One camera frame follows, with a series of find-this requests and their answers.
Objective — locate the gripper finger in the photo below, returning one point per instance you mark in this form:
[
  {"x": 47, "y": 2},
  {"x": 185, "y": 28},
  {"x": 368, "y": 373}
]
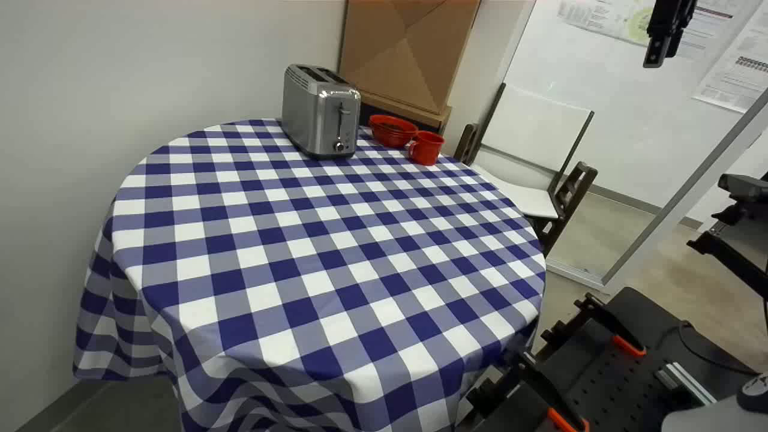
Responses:
[
  {"x": 656, "y": 42},
  {"x": 683, "y": 24}
]

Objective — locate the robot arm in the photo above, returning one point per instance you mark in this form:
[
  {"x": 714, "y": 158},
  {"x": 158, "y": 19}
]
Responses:
[{"x": 720, "y": 417}]

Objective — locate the toaster lever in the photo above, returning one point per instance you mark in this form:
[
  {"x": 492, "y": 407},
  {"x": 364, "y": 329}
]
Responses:
[{"x": 344, "y": 111}]

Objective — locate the silver toaster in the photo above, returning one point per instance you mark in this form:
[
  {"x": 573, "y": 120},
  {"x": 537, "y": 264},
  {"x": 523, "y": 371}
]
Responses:
[{"x": 312, "y": 114}]

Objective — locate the grey framed glass panel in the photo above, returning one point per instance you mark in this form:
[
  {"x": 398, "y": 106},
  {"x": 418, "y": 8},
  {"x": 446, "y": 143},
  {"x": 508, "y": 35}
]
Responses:
[{"x": 690, "y": 189}]

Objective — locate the white folding chair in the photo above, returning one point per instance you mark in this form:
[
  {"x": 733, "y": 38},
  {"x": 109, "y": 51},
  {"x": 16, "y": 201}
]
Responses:
[{"x": 534, "y": 144}]

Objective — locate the red mug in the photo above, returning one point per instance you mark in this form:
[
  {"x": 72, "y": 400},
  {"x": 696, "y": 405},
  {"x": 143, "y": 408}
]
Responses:
[{"x": 426, "y": 150}]

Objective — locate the cardboard box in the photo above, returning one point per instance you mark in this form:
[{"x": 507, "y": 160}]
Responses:
[{"x": 402, "y": 54}]

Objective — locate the red bowl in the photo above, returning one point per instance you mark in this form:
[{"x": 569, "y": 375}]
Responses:
[{"x": 391, "y": 130}]

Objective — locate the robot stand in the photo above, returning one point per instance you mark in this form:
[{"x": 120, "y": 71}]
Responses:
[{"x": 618, "y": 384}]

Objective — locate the blue white checkered tablecloth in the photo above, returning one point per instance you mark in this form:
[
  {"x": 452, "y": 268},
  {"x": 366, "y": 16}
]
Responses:
[{"x": 300, "y": 270}]

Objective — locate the row of wall posters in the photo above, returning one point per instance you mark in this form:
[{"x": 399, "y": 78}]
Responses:
[{"x": 606, "y": 15}]

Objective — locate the camera on mount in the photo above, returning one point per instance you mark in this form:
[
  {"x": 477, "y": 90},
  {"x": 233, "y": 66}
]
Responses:
[{"x": 741, "y": 192}]

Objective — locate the silver metal bracket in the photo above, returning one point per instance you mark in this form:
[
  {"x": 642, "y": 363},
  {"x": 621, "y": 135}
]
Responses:
[{"x": 684, "y": 381}]

